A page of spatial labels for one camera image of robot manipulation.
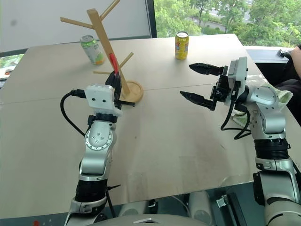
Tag person in dark clothing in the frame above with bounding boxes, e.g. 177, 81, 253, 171
274, 44, 301, 115

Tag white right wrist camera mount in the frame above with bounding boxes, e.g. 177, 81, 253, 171
225, 56, 249, 107

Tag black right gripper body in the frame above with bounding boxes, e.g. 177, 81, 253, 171
210, 65, 236, 105

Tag dark side desk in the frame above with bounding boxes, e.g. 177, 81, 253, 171
244, 46, 293, 83

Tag yellow drink can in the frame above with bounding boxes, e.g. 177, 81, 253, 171
174, 31, 190, 61

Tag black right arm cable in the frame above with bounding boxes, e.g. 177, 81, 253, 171
220, 93, 252, 141

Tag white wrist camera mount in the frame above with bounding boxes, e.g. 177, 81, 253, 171
84, 84, 123, 117
225, 56, 249, 107

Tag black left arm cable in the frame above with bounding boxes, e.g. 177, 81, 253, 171
60, 89, 88, 137

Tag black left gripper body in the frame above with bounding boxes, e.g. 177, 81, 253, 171
114, 98, 136, 110

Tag black metal rail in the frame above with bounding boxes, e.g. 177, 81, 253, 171
225, 192, 249, 226

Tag red pen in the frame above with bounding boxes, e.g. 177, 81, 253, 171
109, 53, 120, 74

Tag green and white towel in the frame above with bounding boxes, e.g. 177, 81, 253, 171
231, 80, 294, 129

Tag small red white object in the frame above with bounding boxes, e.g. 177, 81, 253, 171
0, 68, 12, 82

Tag green drink can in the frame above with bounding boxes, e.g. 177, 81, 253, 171
79, 35, 107, 66

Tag wooden tree stand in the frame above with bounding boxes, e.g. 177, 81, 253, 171
60, 0, 144, 103

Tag white roller blind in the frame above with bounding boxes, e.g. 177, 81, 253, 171
0, 0, 152, 54

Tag small black object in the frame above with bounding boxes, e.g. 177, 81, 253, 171
278, 48, 292, 59

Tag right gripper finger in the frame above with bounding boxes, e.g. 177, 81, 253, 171
179, 90, 217, 112
189, 63, 224, 76

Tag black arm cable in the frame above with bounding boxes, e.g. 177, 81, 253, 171
60, 89, 88, 137
220, 93, 252, 141

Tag grey rounded robot leg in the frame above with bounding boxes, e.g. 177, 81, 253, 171
118, 201, 148, 218
187, 190, 216, 221

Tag black window frame post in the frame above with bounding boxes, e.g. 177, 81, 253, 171
145, 0, 158, 39

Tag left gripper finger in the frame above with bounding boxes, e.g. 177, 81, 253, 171
105, 70, 117, 95
114, 72, 123, 101

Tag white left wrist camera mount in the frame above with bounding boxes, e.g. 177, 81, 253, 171
84, 84, 123, 117

